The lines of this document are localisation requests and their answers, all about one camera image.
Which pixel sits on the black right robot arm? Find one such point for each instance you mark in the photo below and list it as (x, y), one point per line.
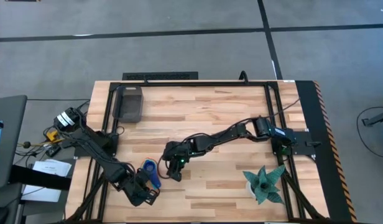
(228, 133)

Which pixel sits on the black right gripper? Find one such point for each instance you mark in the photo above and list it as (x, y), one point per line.
(185, 151)

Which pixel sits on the white paper sheet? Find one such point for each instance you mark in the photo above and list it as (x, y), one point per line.
(39, 194)
(51, 166)

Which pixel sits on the grey desk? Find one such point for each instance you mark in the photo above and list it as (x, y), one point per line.
(11, 140)

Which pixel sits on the potted teal-leaf plant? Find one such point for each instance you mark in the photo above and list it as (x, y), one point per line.
(263, 186)

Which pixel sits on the yellow connector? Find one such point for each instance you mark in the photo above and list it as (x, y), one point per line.
(52, 135)

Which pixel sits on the grey stand leg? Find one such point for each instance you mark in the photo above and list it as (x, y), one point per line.
(381, 118)

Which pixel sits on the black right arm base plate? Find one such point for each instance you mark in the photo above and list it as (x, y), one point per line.
(303, 144)

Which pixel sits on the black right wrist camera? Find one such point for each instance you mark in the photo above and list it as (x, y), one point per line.
(170, 151)

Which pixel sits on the purple measuring cup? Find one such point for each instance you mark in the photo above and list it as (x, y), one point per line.
(155, 179)

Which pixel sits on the black small box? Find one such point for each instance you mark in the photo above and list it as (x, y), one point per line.
(53, 151)

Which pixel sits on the black round knob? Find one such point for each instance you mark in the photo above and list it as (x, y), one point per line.
(26, 144)

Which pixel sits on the dark grey basket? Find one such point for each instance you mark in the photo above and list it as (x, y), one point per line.
(128, 105)

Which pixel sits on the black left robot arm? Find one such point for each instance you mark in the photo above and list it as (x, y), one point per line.
(98, 152)

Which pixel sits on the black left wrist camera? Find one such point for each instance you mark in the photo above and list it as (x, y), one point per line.
(143, 179)

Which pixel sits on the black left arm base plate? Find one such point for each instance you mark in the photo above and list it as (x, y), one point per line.
(85, 152)

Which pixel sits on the black hazard-striped edge mat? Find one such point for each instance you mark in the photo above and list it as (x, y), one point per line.
(309, 124)

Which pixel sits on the black desk bar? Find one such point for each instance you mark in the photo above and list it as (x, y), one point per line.
(39, 180)

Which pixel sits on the black aluminium table frame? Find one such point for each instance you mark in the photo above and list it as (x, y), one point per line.
(191, 83)

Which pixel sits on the black perforated box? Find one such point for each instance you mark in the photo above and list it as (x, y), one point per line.
(160, 76)

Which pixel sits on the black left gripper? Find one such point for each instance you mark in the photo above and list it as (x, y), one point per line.
(136, 194)

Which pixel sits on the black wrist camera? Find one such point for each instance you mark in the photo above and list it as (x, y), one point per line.
(170, 151)
(143, 179)

